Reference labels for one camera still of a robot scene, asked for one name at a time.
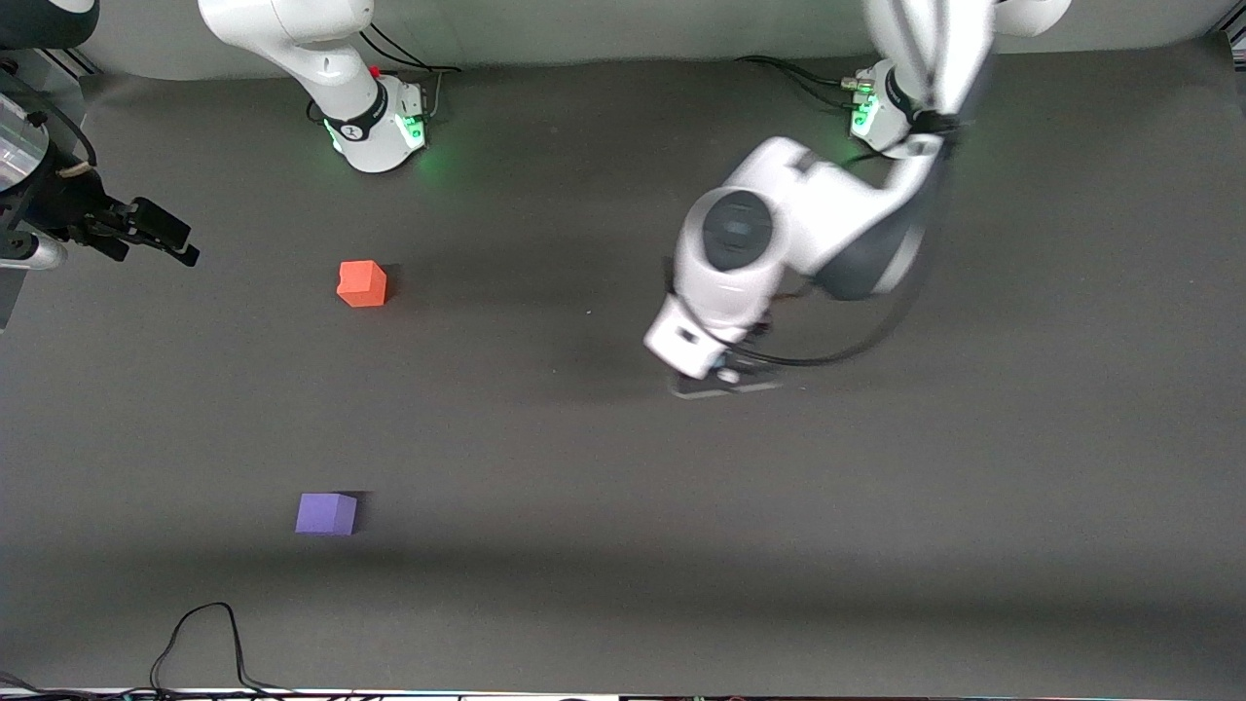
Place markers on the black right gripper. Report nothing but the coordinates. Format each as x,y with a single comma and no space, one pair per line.
70,211

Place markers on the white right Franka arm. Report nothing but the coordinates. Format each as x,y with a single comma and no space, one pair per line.
370,136

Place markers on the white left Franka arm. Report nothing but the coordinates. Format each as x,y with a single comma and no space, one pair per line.
779,224

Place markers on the orange foam block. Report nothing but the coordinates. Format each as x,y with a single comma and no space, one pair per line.
361,284

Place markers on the purple foam block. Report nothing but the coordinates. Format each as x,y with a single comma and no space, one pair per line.
325,514

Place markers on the dark grey table mat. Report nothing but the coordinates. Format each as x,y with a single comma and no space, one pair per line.
623,487

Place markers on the aluminium frame rail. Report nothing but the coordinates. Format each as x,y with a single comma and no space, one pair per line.
70,63

